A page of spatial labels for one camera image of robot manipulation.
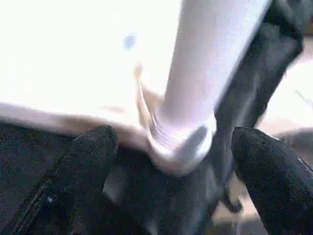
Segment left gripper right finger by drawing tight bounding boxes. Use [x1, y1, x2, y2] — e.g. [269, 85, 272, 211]
[230, 126, 313, 235]

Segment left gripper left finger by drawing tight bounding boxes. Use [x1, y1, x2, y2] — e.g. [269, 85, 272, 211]
[7, 124, 120, 235]

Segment white plastic table top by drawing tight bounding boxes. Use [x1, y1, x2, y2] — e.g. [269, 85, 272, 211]
[0, 0, 214, 179]

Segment white plastic table leg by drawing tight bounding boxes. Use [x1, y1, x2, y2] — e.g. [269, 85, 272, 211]
[156, 0, 274, 148]

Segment black plastic mat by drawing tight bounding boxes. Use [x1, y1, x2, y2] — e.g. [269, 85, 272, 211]
[0, 0, 313, 235]

